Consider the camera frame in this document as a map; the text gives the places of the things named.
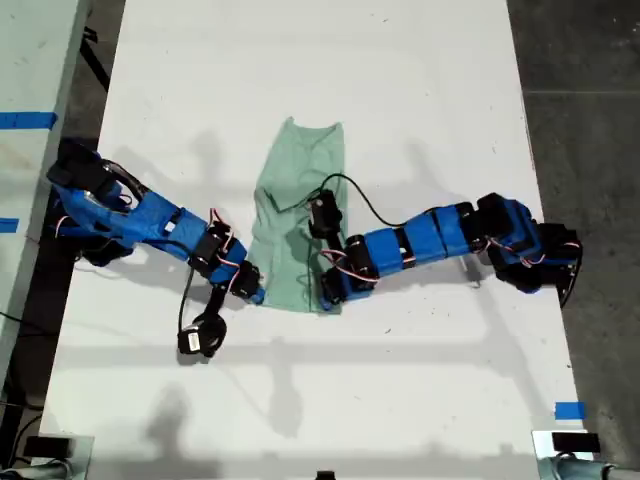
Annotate black base cable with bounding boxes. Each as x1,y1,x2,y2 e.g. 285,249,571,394
558,262,585,309

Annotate long blue tape strip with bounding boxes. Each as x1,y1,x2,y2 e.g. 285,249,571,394
0,112,59,130

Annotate thin black floor cable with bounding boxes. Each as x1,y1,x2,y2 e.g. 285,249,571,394
0,310,36,331

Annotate pale green T-shirt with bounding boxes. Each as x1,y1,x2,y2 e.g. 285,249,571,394
248,117,350,316

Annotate small blue tape patch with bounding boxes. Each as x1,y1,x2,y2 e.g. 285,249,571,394
554,401,586,421

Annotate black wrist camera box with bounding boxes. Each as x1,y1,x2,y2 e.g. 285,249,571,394
307,189,345,239
177,312,229,359

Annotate black metal stand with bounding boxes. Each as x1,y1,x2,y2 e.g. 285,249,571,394
78,24,112,94

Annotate shiny metal clamp plate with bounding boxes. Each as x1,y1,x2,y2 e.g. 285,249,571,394
531,429,596,480
69,434,95,480

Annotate pale side table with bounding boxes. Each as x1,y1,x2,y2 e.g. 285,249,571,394
0,0,93,389

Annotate grey metal pipe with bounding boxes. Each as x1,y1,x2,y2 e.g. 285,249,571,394
542,457,640,480
27,460,74,480

